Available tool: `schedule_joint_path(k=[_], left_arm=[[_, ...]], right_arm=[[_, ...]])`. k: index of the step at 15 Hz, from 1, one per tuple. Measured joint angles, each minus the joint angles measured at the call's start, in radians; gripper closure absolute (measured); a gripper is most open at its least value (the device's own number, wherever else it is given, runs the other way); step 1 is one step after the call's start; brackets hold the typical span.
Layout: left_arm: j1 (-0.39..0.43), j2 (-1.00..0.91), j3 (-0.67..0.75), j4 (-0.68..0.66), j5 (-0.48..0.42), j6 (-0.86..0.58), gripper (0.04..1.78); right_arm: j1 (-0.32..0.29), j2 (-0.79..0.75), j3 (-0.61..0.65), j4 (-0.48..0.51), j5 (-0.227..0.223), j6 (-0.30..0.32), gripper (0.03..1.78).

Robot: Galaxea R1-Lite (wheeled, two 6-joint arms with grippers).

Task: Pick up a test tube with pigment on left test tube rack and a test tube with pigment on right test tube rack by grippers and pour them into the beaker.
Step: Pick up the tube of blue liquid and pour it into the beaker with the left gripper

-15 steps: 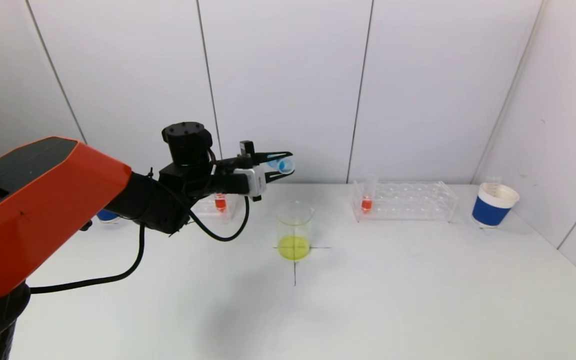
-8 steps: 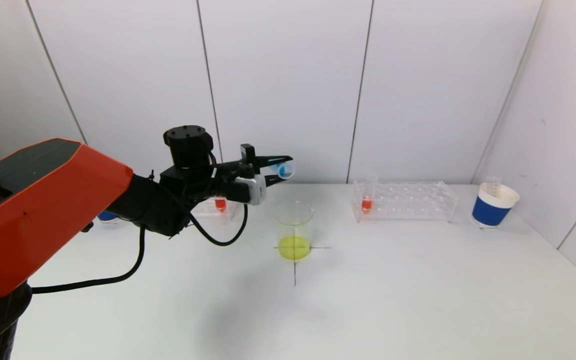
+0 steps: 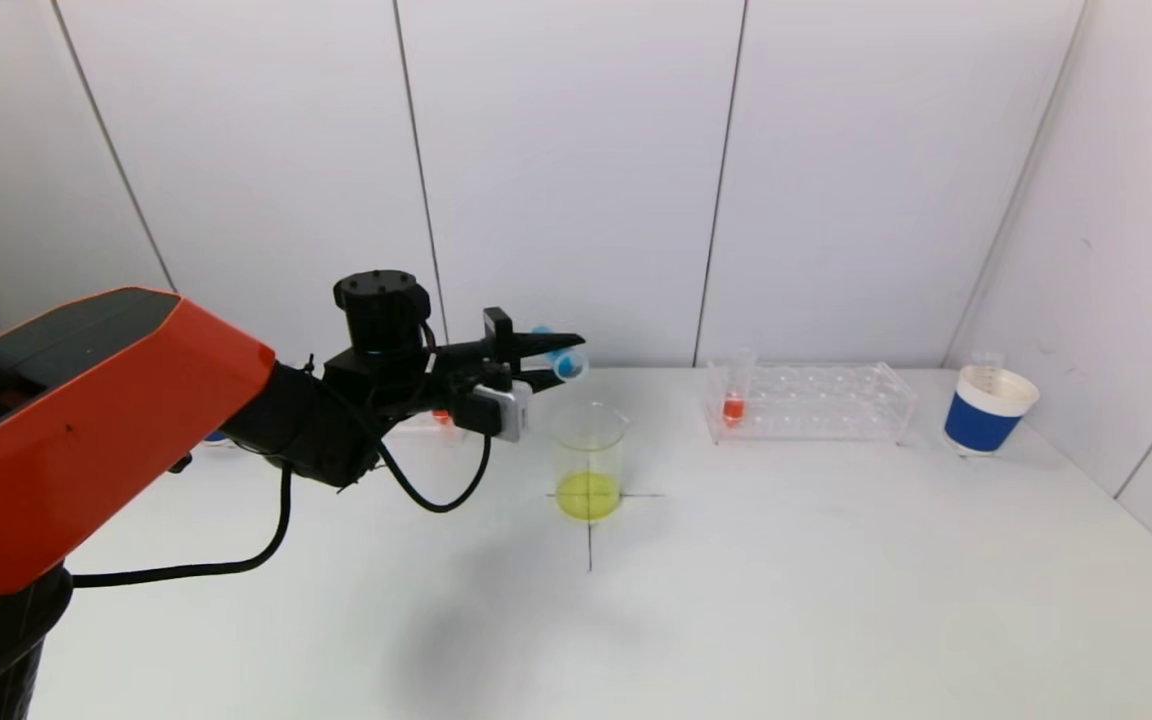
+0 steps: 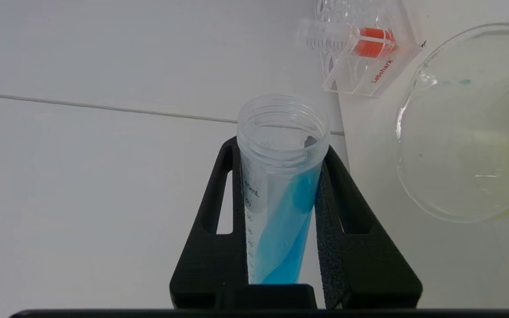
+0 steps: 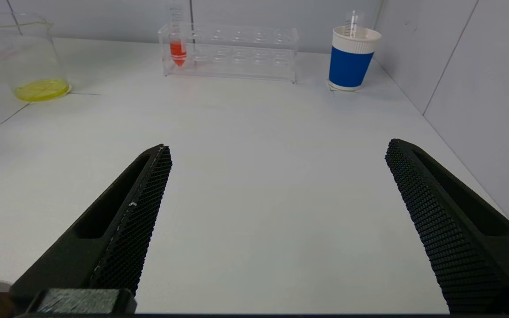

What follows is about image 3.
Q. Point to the clear acrylic test tube rack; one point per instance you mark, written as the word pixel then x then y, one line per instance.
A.
pixel 431 428
pixel 816 405

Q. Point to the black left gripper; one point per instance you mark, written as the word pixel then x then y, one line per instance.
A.
pixel 499 346

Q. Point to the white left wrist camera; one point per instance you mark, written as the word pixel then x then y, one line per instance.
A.
pixel 514 415

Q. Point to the yellow pigment test tube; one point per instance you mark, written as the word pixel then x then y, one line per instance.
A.
pixel 986 368

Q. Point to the clear glass beaker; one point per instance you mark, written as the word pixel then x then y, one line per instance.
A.
pixel 588 495

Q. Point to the blue pigment test tube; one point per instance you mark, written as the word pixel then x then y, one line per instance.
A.
pixel 568 365

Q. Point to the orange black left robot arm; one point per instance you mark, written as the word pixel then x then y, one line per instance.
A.
pixel 86 430

